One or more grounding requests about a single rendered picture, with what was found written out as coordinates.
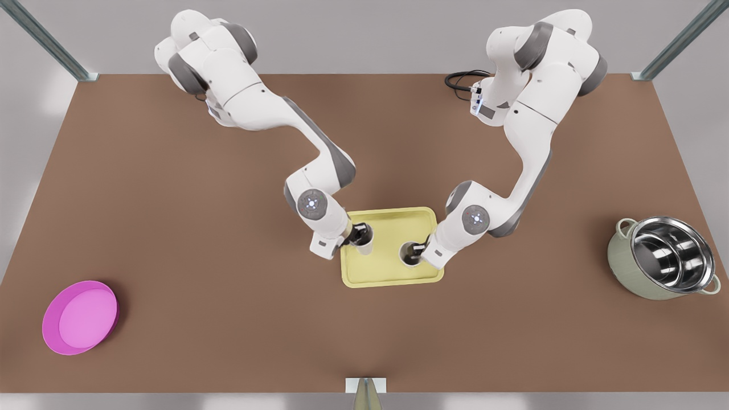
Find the green pot with steel interior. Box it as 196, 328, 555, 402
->
607, 216, 722, 301

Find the black cable loop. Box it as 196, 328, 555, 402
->
445, 71, 495, 95

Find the yellow rectangular tray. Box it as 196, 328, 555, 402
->
340, 207, 445, 289

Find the silver frame post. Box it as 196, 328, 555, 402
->
346, 378, 387, 410
0, 0, 100, 81
631, 0, 729, 81

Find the white cup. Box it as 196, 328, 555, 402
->
399, 241, 424, 268
351, 224, 374, 256

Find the pink round bowl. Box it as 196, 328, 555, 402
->
42, 280, 119, 356

